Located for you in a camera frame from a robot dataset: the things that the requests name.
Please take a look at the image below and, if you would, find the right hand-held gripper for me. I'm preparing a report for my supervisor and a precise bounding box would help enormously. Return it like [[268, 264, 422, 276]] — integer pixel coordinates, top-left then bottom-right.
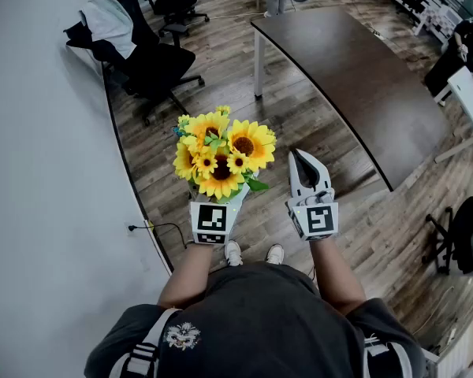
[[285, 149, 340, 243]]

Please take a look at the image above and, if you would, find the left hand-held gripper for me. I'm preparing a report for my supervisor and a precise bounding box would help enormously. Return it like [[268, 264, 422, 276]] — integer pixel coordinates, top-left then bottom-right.
[[189, 182, 251, 246]]

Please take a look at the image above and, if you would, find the yellow sunflower bouquet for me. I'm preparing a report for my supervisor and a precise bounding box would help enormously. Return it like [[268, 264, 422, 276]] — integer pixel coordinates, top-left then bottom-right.
[[172, 105, 277, 205]]

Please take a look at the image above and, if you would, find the person's right forearm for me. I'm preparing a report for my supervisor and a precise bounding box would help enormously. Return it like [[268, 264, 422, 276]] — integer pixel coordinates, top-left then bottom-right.
[[310, 238, 367, 317]]

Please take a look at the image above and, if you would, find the person's left forearm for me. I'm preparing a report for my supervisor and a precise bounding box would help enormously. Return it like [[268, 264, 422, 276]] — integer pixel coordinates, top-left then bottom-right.
[[157, 244, 214, 311]]

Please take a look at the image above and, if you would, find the person's white left shoe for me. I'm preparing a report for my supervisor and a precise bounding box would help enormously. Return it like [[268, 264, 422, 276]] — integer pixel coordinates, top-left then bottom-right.
[[224, 240, 244, 268]]

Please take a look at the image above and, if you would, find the person's white shoe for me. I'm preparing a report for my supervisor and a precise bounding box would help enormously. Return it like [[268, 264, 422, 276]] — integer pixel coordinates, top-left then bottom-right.
[[264, 243, 285, 266], [224, 240, 244, 268]]

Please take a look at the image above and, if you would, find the person's white right shoe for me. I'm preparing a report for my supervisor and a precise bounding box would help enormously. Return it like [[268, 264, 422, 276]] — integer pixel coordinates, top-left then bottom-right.
[[264, 243, 285, 266]]

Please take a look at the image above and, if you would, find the person's dark grey t-shirt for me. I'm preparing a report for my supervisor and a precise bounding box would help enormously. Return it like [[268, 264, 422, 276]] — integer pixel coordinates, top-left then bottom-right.
[[84, 261, 427, 378]]

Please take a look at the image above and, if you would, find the wooden plank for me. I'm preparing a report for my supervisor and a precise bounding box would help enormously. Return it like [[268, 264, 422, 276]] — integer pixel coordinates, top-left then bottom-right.
[[434, 137, 473, 164]]

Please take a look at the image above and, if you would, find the black office chair with clothes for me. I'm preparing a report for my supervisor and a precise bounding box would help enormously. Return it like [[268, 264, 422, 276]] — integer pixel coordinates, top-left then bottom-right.
[[65, 0, 206, 128]]

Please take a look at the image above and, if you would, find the white checkered table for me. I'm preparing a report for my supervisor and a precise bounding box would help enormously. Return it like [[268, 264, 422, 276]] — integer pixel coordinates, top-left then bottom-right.
[[413, 5, 463, 43]]

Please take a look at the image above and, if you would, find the pale grey garment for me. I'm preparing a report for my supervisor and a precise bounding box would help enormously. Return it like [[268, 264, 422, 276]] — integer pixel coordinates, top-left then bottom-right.
[[77, 0, 136, 59]]

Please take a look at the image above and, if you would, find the black power cable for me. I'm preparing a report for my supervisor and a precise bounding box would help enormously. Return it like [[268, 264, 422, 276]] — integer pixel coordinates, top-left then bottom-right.
[[128, 221, 195, 250]]

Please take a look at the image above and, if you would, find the grey left backpack strap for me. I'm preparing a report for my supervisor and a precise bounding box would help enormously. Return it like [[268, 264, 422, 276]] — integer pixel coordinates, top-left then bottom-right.
[[120, 309, 183, 378]]

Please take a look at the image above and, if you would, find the grey backpack strap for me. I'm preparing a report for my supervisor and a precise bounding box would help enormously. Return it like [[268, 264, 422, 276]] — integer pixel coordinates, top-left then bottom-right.
[[362, 332, 415, 378], [120, 309, 183, 378]]

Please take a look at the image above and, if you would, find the grey right backpack strap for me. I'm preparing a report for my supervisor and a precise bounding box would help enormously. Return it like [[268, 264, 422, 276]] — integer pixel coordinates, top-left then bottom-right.
[[362, 332, 415, 378]]

